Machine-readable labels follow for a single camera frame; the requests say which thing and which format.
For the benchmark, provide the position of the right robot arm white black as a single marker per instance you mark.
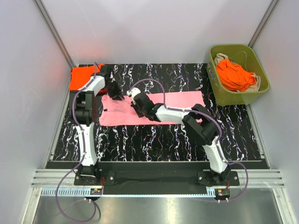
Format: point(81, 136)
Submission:
point(199, 126)

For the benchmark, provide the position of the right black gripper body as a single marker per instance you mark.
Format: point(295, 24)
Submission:
point(141, 112)

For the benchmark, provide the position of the left small circuit board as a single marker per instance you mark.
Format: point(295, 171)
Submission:
point(96, 191)

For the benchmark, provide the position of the folded orange t shirt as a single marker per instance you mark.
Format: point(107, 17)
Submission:
point(81, 75)

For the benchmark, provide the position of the small circuit board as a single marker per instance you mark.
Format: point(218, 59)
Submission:
point(222, 192)
point(96, 191)

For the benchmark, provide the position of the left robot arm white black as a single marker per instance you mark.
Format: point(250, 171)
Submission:
point(83, 111)

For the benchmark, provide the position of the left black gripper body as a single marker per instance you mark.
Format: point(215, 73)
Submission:
point(113, 90)

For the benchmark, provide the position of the right small circuit board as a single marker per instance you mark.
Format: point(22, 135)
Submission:
point(222, 192)

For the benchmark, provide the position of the black marbled table mat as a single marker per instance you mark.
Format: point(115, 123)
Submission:
point(170, 142)

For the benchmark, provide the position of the pink t shirt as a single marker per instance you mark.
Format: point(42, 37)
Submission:
point(118, 113)

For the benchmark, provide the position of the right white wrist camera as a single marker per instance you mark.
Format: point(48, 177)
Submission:
point(133, 92)

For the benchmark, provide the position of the aluminium rail frame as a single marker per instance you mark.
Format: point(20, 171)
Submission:
point(63, 182)

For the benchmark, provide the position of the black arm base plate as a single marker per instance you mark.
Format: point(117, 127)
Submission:
point(194, 172)

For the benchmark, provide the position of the olive green plastic bin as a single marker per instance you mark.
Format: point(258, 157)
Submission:
point(244, 56)

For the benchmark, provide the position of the orange t shirt in bin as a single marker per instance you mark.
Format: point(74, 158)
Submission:
point(233, 77)

